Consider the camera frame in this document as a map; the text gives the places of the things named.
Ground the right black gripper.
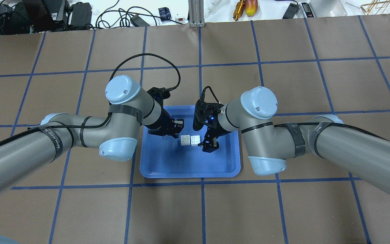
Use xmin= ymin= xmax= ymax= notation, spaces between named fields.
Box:
xmin=193 ymin=99 xmax=230 ymax=153

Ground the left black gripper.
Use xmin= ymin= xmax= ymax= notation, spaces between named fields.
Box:
xmin=146 ymin=87 xmax=185 ymax=139

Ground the white block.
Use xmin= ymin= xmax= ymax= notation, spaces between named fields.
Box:
xmin=190 ymin=135 xmax=201 ymax=146
xmin=180 ymin=135 xmax=191 ymax=146

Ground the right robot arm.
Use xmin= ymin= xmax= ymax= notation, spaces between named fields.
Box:
xmin=193 ymin=86 xmax=390 ymax=194

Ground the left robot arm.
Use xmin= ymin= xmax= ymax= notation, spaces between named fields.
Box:
xmin=0 ymin=75 xmax=184 ymax=194

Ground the blue plastic tray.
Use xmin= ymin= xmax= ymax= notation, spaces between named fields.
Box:
xmin=139 ymin=104 xmax=241 ymax=179

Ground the black power adapter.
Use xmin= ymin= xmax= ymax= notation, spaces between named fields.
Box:
xmin=130 ymin=15 xmax=150 ymax=27

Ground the brass cylinder tool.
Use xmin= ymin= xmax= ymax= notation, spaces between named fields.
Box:
xmin=232 ymin=0 xmax=245 ymax=21

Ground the clear plastic container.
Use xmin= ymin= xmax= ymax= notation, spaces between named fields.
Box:
xmin=308 ymin=0 xmax=348 ymax=17

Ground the aluminium frame post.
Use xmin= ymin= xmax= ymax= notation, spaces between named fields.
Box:
xmin=188 ymin=0 xmax=205 ymax=28

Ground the wire rack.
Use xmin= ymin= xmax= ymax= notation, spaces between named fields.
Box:
xmin=360 ymin=0 xmax=390 ymax=15

